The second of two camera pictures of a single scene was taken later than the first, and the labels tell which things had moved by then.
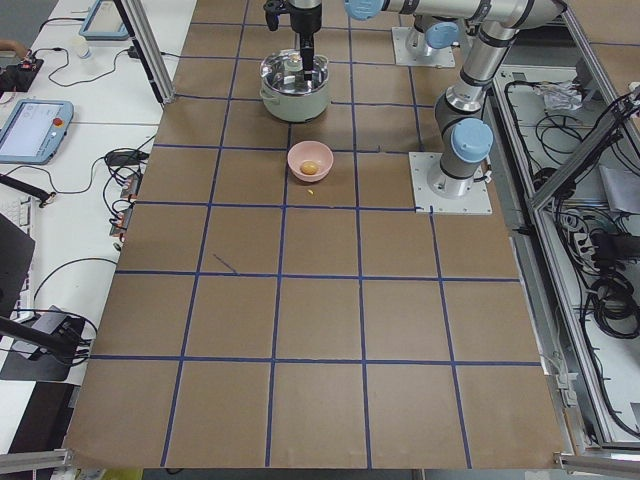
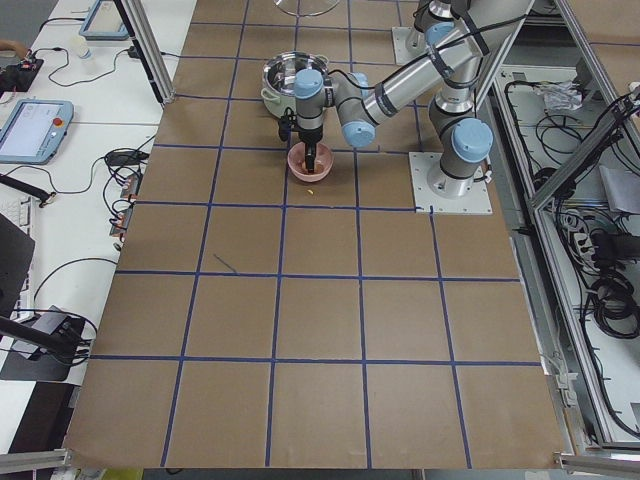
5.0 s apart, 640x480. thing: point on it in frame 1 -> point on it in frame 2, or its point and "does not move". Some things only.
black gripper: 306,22 -> 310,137
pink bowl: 314,151 does not move
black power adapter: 121,158 does not move
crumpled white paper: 560,96 does not move
